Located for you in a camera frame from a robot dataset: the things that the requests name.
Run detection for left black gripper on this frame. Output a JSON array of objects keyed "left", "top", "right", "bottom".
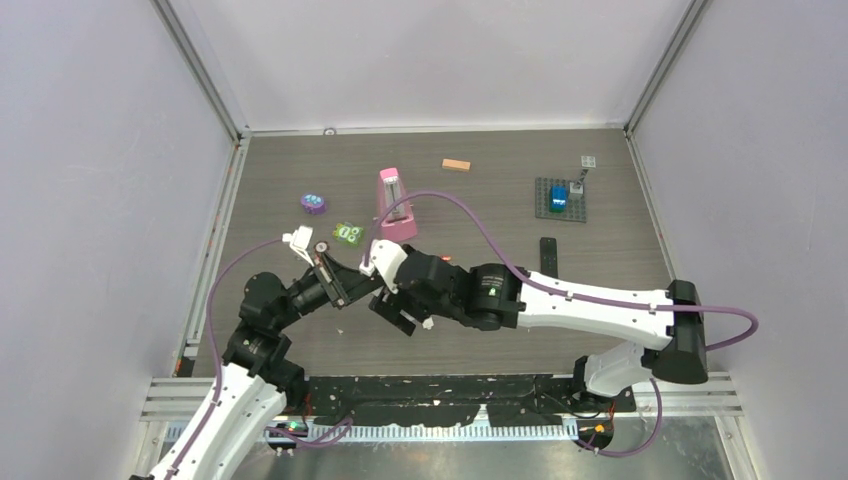
[{"left": 274, "top": 250, "right": 385, "bottom": 329}]

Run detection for black bar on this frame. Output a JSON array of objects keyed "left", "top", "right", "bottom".
[{"left": 539, "top": 237, "right": 559, "bottom": 278}]

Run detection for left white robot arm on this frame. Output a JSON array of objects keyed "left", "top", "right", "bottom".
[{"left": 147, "top": 253, "right": 384, "bottom": 479}]

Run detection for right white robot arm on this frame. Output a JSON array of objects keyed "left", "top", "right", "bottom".
[{"left": 359, "top": 240, "right": 708, "bottom": 411}]

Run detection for green monster toy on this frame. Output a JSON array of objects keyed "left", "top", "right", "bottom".
[{"left": 333, "top": 222, "right": 365, "bottom": 246}]

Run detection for pink metronome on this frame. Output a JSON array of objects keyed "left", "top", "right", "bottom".
[{"left": 377, "top": 168, "right": 418, "bottom": 243}]

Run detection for purple round toy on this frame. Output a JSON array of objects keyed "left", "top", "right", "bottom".
[{"left": 300, "top": 193, "right": 327, "bottom": 215}]

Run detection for wooden block far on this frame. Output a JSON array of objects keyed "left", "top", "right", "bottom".
[{"left": 441, "top": 158, "right": 471, "bottom": 172}]

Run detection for grey lego baseplate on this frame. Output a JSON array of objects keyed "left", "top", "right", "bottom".
[{"left": 534, "top": 177, "right": 588, "bottom": 223}]

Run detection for blue lego brick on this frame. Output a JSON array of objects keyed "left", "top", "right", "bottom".
[{"left": 548, "top": 185, "right": 569, "bottom": 213}]

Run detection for grey lego tower piece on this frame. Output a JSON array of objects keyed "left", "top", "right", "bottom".
[{"left": 568, "top": 168, "right": 589, "bottom": 199}]

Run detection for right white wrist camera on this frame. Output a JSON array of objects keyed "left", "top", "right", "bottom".
[{"left": 359, "top": 240, "right": 408, "bottom": 294}]

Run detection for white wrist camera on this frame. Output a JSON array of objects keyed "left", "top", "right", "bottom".
[
  {"left": 281, "top": 225, "right": 314, "bottom": 267},
  {"left": 359, "top": 240, "right": 408, "bottom": 294}
]

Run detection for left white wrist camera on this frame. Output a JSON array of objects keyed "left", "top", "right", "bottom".
[{"left": 281, "top": 225, "right": 314, "bottom": 267}]

